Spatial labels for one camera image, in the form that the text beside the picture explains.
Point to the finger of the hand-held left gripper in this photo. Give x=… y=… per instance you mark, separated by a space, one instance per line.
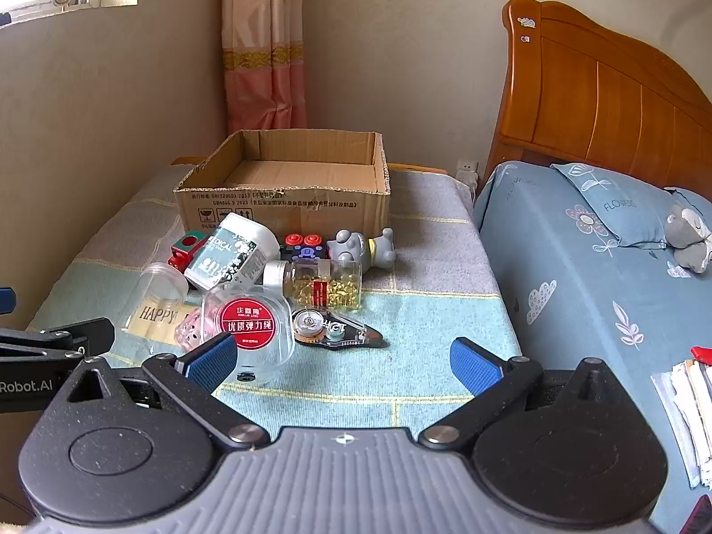
x=67 y=336
x=6 y=300

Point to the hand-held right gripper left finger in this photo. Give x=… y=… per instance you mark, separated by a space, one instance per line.
x=211 y=359

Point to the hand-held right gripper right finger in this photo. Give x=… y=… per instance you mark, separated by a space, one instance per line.
x=473 y=364

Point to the clear round container red label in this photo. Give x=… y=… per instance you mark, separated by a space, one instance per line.
x=253 y=320

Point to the clear plastic jar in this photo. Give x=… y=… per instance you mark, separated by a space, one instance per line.
x=156 y=289

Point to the correction tape dispenser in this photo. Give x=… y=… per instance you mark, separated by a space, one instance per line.
x=334 y=331

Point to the yellow capsule bottle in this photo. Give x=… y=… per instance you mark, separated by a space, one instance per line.
x=328 y=286

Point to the red black toy block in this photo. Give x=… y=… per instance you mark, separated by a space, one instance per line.
x=303 y=245

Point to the cardboard box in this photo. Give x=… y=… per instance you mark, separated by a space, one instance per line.
x=289 y=206

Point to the pink dotted toy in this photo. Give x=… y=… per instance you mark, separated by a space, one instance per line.
x=194 y=329

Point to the white bottle green label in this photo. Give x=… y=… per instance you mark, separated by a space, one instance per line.
x=222 y=256

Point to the blue floral bed sheet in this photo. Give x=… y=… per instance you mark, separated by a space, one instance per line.
x=556 y=300

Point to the grey elephant figurine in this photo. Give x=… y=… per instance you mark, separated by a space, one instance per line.
x=356 y=247

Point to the white charger plug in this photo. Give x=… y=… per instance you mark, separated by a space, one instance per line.
x=468 y=179

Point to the wooden table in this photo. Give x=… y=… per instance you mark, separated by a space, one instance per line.
x=423 y=168

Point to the blue floral pillow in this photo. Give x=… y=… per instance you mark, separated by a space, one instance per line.
x=617 y=206

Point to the stack of papers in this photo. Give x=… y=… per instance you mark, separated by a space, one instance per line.
x=690 y=411

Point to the small red object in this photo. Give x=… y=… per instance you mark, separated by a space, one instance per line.
x=702 y=353

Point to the grey plush toy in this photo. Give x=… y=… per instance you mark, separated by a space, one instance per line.
x=687 y=233

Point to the wooden bed headboard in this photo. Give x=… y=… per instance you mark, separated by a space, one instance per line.
x=584 y=94

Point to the pink curtain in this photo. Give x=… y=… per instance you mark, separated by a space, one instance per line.
x=261 y=39

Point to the white wall socket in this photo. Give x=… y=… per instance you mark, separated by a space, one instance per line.
x=467 y=166

